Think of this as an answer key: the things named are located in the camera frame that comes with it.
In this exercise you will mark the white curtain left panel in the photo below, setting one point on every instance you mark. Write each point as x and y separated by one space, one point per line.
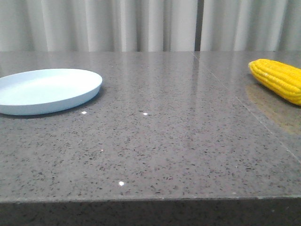
98 25

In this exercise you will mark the light blue round plate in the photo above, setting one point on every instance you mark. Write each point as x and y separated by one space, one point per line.
47 90

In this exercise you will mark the yellow corn cob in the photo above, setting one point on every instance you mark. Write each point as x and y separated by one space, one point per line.
281 78

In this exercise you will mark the white curtain right panel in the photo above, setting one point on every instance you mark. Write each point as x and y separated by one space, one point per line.
256 25

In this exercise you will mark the white curtain panel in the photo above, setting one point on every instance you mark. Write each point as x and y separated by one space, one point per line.
256 25
98 25

